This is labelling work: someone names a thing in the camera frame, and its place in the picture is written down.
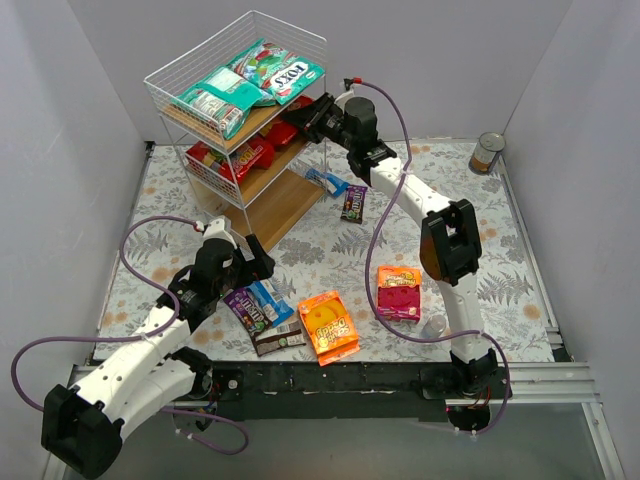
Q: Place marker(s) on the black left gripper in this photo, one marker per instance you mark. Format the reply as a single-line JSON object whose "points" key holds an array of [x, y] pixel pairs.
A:
{"points": [[257, 260]]}

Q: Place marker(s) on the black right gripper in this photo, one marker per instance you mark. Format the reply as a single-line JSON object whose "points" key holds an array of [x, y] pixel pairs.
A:
{"points": [[316, 116]]}

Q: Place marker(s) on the red fruit candy bag corner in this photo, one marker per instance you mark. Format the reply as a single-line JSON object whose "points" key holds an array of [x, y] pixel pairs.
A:
{"points": [[279, 133]]}

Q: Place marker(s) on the red fruit candy bag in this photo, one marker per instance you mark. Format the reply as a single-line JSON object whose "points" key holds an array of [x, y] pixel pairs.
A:
{"points": [[255, 153]]}

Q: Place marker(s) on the green Fox's mint candy bag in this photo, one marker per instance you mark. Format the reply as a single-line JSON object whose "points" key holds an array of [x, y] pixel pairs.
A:
{"points": [[277, 71]]}

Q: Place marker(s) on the teal mint candy bag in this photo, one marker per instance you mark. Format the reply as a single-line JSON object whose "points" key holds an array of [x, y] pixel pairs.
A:
{"points": [[223, 100]]}

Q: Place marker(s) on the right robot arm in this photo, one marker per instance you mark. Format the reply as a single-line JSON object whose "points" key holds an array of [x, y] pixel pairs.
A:
{"points": [[450, 247]]}

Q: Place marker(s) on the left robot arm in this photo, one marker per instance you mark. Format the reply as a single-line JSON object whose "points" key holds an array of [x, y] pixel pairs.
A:
{"points": [[86, 424]]}

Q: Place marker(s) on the purple M&M's candy bag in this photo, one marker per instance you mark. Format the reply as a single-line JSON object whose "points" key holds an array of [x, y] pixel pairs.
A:
{"points": [[248, 311]]}

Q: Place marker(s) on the blue candy bar wrapper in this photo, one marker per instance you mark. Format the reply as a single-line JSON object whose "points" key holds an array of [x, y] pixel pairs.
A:
{"points": [[271, 302]]}

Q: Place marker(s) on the blue candy wrapper near shelf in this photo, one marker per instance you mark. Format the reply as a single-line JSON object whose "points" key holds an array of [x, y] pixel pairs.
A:
{"points": [[332, 184]]}

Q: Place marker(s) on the brown chocolate bar wrapper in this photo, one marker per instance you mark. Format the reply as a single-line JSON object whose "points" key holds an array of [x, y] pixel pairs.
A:
{"points": [[284, 336]]}

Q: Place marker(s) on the orange Scrub Daddy box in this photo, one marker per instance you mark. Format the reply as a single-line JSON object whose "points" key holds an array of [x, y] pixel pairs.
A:
{"points": [[329, 326]]}

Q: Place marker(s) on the pink Scrub Daddy box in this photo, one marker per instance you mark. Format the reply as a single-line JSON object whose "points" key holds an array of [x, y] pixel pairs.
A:
{"points": [[399, 293]]}

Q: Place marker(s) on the metal tin can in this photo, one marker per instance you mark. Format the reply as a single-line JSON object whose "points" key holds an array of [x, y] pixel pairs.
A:
{"points": [[486, 152]]}

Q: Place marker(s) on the clear plastic bottle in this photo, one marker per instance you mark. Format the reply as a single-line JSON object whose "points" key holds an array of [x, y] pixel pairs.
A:
{"points": [[434, 328]]}

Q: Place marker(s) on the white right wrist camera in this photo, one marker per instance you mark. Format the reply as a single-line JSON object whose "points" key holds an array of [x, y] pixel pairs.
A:
{"points": [[341, 99]]}

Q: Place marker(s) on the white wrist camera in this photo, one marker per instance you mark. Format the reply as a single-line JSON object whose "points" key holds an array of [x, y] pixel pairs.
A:
{"points": [[341, 99], [218, 228]]}

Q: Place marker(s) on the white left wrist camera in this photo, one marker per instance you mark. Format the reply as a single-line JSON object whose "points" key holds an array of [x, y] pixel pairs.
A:
{"points": [[218, 228]]}

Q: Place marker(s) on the white wire wooden shelf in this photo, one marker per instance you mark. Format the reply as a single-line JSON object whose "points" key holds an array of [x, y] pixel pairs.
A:
{"points": [[280, 189]]}

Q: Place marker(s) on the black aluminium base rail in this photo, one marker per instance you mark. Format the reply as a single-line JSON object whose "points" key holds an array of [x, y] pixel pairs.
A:
{"points": [[429, 392]]}

